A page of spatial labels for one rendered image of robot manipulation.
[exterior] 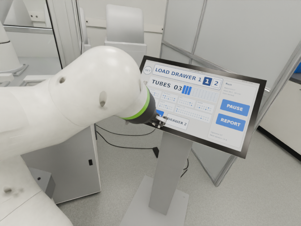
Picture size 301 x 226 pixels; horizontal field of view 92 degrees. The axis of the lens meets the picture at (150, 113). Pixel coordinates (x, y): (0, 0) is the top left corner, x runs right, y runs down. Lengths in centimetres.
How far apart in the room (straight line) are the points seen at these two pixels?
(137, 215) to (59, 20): 133
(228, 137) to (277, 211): 141
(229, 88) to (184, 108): 19
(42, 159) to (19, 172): 76
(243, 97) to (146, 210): 113
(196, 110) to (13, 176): 56
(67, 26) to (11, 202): 60
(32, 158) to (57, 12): 78
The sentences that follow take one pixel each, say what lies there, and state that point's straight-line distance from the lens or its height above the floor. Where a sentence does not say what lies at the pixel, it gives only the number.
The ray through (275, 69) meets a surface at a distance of 121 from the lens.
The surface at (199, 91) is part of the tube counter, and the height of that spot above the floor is 112.
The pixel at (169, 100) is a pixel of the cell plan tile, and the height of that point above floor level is 106.
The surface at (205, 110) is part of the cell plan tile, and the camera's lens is 62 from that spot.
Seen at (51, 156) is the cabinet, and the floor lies 60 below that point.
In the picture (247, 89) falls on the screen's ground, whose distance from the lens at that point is 68.
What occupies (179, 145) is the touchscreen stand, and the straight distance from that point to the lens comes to 79.
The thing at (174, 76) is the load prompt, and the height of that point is 115.
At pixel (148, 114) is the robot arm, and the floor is 117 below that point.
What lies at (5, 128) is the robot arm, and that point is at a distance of 21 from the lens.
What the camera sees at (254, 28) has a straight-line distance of 135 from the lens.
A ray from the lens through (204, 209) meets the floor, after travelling 160.
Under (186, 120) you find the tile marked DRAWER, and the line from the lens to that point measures 61.
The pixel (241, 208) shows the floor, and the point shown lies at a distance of 178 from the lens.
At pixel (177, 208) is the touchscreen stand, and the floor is 4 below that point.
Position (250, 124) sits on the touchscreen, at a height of 106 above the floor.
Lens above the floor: 135
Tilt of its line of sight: 33 degrees down
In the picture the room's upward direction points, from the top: 7 degrees clockwise
